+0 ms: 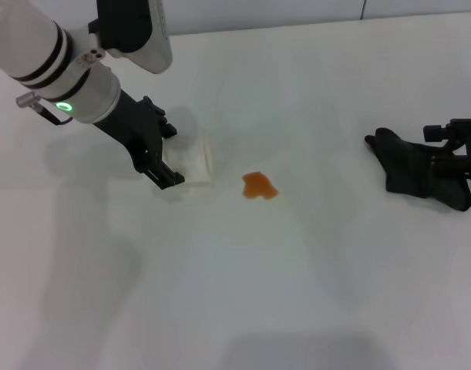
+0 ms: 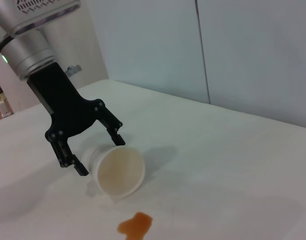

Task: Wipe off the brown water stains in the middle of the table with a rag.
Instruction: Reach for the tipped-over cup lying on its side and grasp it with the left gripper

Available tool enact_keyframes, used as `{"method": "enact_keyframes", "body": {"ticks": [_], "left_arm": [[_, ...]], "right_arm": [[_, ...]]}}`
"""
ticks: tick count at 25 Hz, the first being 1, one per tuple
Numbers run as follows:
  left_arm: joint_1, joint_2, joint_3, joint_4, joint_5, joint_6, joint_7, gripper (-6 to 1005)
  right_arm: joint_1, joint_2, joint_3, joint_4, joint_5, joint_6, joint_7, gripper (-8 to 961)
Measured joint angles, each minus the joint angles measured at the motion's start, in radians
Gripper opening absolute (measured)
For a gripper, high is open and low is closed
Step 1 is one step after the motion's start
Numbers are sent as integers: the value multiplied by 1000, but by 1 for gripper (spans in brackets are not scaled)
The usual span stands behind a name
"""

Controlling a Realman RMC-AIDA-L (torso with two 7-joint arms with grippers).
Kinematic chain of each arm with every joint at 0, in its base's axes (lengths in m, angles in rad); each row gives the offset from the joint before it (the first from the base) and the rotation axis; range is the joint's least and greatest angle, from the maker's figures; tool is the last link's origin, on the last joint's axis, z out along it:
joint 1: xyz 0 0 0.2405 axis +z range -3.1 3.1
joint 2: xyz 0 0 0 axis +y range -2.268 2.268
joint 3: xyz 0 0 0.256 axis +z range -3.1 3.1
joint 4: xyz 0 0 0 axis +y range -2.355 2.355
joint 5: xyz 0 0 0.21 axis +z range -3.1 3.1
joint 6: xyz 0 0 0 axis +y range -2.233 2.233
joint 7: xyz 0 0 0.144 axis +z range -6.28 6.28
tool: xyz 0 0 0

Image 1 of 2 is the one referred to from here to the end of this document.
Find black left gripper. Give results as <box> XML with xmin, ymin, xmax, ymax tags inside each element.
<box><xmin>92</xmin><ymin>90</ymin><xmax>186</xmax><ymax>192</ymax></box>

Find white paper cup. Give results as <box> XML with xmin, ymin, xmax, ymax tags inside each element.
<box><xmin>152</xmin><ymin>129</ymin><xmax>215</xmax><ymax>197</ymax></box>

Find dark blue rag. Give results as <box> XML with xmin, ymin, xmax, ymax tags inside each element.
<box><xmin>364</xmin><ymin>126</ymin><xmax>471</xmax><ymax>213</ymax></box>

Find brown water stain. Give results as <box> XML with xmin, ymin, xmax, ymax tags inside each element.
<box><xmin>241</xmin><ymin>170</ymin><xmax>281</xmax><ymax>202</ymax></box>

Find white tablecloth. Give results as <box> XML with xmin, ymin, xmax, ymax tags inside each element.
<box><xmin>0</xmin><ymin>17</ymin><xmax>471</xmax><ymax>370</ymax></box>

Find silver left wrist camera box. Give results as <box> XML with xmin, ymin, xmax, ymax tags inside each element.
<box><xmin>88</xmin><ymin>0</ymin><xmax>173</xmax><ymax>75</ymax></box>

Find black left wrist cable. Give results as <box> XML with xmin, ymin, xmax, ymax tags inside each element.
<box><xmin>15</xmin><ymin>92</ymin><xmax>74</xmax><ymax>126</ymax></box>

